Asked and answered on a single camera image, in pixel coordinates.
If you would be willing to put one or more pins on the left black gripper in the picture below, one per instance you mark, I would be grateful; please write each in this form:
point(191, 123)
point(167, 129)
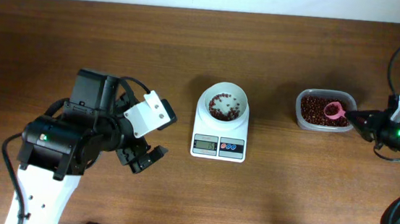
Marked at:
point(128, 156)

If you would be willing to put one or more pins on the red beans in bowl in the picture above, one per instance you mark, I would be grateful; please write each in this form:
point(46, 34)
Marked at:
point(224, 107)

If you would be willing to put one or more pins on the pink measuring scoop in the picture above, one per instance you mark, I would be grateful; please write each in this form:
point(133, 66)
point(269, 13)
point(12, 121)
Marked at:
point(334, 111)

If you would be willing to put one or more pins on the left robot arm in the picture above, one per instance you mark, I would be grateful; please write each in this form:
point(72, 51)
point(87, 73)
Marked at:
point(101, 115)

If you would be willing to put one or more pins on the white digital kitchen scale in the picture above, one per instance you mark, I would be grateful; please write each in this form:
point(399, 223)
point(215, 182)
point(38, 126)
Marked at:
point(220, 140)

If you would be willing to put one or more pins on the clear plastic container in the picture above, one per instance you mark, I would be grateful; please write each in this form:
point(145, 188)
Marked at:
point(345, 98)

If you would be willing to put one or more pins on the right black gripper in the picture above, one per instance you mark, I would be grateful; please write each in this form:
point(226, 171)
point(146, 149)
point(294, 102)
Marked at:
point(370, 130)

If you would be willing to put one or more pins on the red adzuki beans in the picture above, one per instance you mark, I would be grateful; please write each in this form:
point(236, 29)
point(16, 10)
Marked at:
point(312, 111)

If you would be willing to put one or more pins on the white round bowl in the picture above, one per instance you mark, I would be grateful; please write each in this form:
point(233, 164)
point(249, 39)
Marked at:
point(224, 87)

